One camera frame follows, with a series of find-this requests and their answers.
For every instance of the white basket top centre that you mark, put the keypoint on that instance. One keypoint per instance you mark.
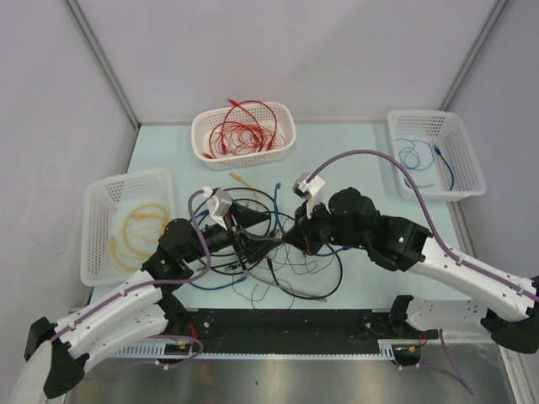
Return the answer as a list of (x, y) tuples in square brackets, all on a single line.
[(246, 133)]

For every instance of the black cable large loop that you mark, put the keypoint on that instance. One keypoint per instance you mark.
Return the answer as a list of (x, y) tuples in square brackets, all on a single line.
[(311, 269)]

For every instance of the white basket right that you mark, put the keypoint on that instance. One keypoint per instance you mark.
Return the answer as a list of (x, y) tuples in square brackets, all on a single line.
[(436, 150)]

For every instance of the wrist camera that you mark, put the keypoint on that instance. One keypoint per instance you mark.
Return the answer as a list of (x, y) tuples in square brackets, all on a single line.
[(311, 191), (218, 202)]

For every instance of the white basket left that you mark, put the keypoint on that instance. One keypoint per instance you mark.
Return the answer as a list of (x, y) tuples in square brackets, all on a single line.
[(123, 218)]

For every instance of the white basket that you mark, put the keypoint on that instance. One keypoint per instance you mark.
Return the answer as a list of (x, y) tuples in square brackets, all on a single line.
[(436, 150), (123, 218), (246, 133)]

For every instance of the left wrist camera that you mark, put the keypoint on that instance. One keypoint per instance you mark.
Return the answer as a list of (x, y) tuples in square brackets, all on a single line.
[(218, 202)]

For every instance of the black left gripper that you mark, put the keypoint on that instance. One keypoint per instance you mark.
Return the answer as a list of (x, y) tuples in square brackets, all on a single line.
[(253, 247)]

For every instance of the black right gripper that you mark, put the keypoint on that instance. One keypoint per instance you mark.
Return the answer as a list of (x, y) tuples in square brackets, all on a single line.
[(301, 237)]

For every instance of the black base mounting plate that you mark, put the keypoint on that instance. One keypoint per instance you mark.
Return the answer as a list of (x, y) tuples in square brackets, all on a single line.
[(290, 331)]

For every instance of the white slotted cable duct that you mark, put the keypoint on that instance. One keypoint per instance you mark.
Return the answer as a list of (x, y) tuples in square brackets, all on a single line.
[(161, 351)]

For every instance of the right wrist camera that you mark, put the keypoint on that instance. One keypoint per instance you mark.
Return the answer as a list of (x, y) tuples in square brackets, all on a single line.
[(311, 191)]

